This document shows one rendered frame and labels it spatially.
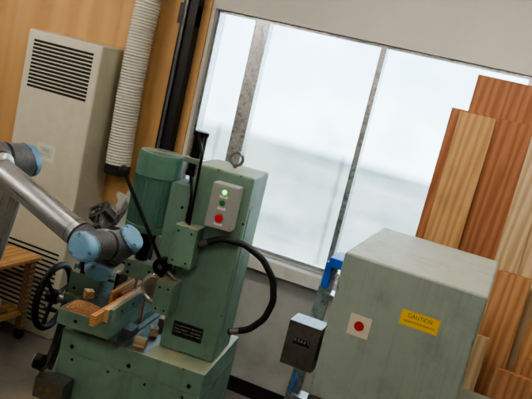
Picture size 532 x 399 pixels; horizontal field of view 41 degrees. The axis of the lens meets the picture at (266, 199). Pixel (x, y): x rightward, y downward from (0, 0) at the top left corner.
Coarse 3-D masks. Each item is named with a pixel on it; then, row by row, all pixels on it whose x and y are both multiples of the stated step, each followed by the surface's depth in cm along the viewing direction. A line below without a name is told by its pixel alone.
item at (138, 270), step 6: (132, 258) 278; (126, 264) 277; (132, 264) 276; (138, 264) 275; (144, 264) 275; (150, 264) 275; (126, 270) 277; (132, 270) 276; (138, 270) 276; (144, 270) 275; (150, 270) 274; (132, 276) 277; (138, 276) 276; (144, 276) 275
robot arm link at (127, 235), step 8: (120, 232) 221; (128, 232) 221; (136, 232) 225; (120, 240) 218; (128, 240) 219; (136, 240) 222; (120, 248) 218; (128, 248) 220; (136, 248) 221; (120, 256) 221; (128, 256) 224; (112, 264) 225
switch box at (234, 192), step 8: (216, 184) 249; (224, 184) 249; (232, 184) 252; (216, 192) 249; (232, 192) 248; (240, 192) 249; (216, 200) 250; (232, 200) 248; (240, 200) 252; (208, 208) 251; (216, 208) 250; (232, 208) 249; (208, 216) 251; (224, 216) 250; (232, 216) 249; (208, 224) 252; (224, 224) 250; (232, 224) 250
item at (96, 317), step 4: (128, 292) 278; (124, 296) 272; (116, 300) 267; (108, 304) 261; (104, 308) 257; (96, 312) 251; (100, 312) 252; (92, 316) 248; (96, 316) 248; (100, 316) 252; (92, 320) 248; (96, 320) 249; (100, 320) 252; (92, 324) 248; (96, 324) 250
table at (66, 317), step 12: (108, 288) 288; (72, 300) 280; (84, 300) 270; (96, 300) 273; (108, 300) 276; (60, 312) 258; (72, 312) 257; (132, 312) 272; (144, 312) 286; (72, 324) 258; (84, 324) 256; (108, 324) 254; (120, 324) 263; (108, 336) 255
